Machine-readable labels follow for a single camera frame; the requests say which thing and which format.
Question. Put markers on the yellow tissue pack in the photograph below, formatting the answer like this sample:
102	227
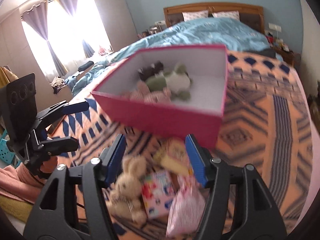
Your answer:
182	164

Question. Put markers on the wooden headboard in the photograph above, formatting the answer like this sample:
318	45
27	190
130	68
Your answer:
251	15

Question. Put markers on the dark brown plush toy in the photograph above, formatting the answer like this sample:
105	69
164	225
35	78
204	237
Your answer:
151	70

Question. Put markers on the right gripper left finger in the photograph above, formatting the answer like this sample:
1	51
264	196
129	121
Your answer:
54	215

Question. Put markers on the cream bunny plush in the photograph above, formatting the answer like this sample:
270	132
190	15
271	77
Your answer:
124	199

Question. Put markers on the left patterned pillow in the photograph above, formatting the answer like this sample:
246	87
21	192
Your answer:
188	16

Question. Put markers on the orange patterned blanket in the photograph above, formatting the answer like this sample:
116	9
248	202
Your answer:
266	123

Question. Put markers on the pink silk drawstring pouch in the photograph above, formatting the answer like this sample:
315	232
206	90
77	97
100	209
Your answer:
186	209

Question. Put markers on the pink cardboard box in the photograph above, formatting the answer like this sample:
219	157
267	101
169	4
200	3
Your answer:
207	66

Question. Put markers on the pink floral tissue pack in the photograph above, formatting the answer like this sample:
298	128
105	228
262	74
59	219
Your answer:
158	193

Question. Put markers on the patterned pillow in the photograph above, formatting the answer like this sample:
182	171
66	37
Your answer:
227	14
188	16

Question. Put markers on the dark folded clothing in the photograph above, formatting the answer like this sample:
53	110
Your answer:
266	53

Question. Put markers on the right wooden nightstand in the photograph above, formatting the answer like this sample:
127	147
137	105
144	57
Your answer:
289	57

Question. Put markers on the black camera box left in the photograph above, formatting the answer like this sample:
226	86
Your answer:
18	107

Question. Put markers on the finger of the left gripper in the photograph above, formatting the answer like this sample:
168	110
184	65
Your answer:
59	110
54	147

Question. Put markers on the right patterned pillow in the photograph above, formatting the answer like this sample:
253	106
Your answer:
227	14

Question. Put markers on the brown knitted teddy bear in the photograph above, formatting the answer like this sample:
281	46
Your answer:
143	94

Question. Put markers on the blue duvet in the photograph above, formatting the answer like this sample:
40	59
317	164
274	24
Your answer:
234	34

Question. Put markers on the green turtle plush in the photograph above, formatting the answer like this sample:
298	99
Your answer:
177	81

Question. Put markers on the white wall socket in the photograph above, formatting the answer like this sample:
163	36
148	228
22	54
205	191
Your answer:
274	27

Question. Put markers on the left purple curtain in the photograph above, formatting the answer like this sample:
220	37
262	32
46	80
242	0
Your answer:
36	17

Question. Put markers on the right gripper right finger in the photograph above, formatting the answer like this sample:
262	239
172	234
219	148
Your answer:
256	215

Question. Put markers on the black Face tissue pack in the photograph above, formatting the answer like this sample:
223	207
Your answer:
163	157

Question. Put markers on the pink sleeved left forearm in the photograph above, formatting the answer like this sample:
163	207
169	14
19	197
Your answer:
20	184

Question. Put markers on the right purple curtain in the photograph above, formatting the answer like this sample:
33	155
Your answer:
70	6

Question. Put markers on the purple curtain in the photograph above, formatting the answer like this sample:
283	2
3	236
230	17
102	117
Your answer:
70	6
36	17

